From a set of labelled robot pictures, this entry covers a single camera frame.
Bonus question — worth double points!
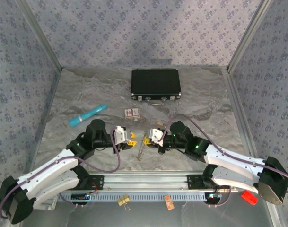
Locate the small printed card box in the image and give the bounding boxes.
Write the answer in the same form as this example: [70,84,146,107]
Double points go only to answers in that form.
[123,107,141,120]

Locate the teal plastic cylinder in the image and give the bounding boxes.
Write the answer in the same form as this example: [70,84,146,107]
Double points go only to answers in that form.
[68,104,108,127]

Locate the beige binder clip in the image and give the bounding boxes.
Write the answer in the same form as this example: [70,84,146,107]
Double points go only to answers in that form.
[117,194,131,212]

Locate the small circuit board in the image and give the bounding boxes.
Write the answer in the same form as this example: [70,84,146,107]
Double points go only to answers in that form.
[70,192,91,201]
[205,192,222,201]

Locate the red plastic block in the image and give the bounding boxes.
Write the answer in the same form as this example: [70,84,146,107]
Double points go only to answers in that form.
[241,190,259,206]

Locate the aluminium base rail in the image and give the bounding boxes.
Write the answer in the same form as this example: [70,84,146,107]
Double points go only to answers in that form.
[89,170,236,192]

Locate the aluminium side rail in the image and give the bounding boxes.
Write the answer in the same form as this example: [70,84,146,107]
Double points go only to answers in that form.
[222,67,259,158]
[27,68,63,171]

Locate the slotted grey cable duct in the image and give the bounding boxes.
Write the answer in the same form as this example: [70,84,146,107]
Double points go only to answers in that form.
[57,190,210,203]

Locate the black metal case with handle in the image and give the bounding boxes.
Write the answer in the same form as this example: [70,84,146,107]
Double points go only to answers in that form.
[131,68,182,106]

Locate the aluminium frame post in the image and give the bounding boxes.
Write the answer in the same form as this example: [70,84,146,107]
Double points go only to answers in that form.
[16,0,64,71]
[226,0,273,73]

